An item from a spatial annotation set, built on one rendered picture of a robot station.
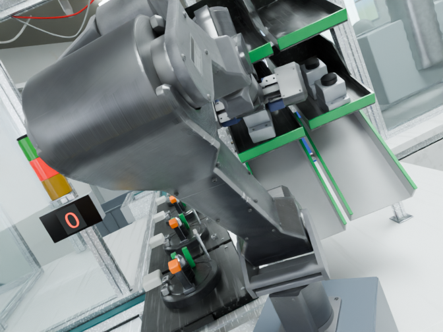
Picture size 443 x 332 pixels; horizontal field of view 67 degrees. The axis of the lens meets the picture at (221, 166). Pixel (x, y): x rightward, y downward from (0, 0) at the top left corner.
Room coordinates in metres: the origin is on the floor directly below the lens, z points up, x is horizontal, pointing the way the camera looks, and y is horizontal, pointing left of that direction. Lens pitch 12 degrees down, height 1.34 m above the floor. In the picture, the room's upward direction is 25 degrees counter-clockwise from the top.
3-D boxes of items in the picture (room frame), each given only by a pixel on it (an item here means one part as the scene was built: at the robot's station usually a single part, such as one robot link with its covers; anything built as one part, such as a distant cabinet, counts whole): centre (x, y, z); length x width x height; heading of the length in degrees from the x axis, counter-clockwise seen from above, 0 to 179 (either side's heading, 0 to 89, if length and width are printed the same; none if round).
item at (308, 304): (0.33, -0.02, 1.09); 0.07 x 0.07 x 0.06; 57
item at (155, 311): (0.68, 0.17, 0.96); 0.24 x 0.24 x 0.02; 4
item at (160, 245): (0.93, 0.18, 1.01); 0.24 x 0.24 x 0.13; 4
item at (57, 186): (0.78, 0.37, 1.28); 0.05 x 0.05 x 0.05
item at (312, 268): (0.33, -0.02, 1.15); 0.09 x 0.07 x 0.06; 73
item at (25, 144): (0.78, 0.37, 1.38); 0.05 x 0.05 x 0.05
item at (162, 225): (1.18, 0.20, 1.01); 0.24 x 0.24 x 0.13; 4
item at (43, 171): (0.78, 0.37, 1.33); 0.05 x 0.05 x 0.05
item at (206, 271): (0.68, 0.17, 0.98); 0.14 x 0.14 x 0.02
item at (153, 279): (0.77, 0.27, 0.97); 0.05 x 0.05 x 0.04; 4
